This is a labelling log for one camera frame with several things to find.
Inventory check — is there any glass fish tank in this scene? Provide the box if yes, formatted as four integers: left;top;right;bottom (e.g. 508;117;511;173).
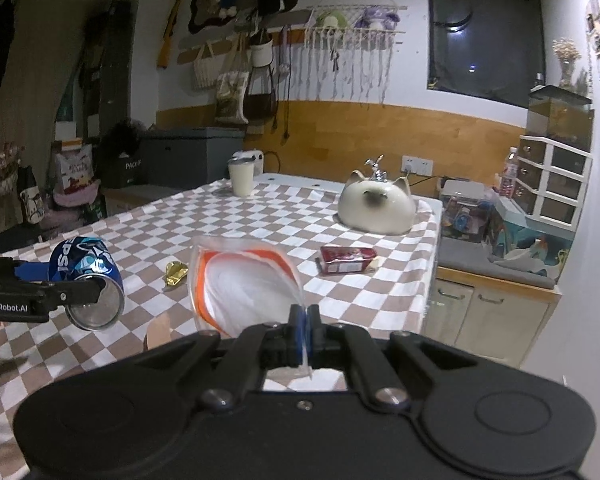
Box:
526;84;594;152

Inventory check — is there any blue Pepsi can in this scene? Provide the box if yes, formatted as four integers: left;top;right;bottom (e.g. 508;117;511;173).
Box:
48;236;124;330

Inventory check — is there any cream low cabinet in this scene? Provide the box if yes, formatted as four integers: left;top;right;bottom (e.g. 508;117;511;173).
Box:
422;266;562;367

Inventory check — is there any white macrame wall hanging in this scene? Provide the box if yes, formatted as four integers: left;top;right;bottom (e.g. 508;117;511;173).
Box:
294;3;405;105

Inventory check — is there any white wall socket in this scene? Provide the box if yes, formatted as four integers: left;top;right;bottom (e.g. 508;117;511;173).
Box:
401;155;434;177

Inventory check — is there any white drawer unit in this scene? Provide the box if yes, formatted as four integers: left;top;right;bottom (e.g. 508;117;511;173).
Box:
512;136;593;232

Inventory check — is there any clear orange plastic bag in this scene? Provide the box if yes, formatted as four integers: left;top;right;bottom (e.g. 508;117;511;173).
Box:
187;236;306;337

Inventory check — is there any red snack packet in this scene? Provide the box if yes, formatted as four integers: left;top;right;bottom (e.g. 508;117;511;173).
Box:
317;246;380;275

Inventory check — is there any grey storage box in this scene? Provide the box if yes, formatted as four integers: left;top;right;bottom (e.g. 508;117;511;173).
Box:
140;127;245;190

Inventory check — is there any dark window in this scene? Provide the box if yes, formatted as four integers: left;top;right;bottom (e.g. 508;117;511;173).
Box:
427;0;545;107

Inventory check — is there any brown white checkered tablecloth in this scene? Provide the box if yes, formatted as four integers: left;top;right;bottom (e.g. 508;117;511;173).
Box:
0;176;441;479

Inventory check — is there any plastic water bottle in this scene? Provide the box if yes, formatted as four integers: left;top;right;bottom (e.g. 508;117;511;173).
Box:
498;146;518;197

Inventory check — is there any dried flower bouquet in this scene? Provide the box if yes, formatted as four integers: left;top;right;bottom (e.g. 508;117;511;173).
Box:
553;38;581;89

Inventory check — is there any gold foil wrapper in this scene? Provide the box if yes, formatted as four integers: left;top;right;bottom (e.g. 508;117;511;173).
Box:
163;260;188;287

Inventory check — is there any white cat-shaped ceramic jar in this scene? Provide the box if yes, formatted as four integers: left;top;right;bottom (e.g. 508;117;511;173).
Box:
337;155;417;235

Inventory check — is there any white cup with lid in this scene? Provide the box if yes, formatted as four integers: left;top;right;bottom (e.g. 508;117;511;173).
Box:
227;160;254;197

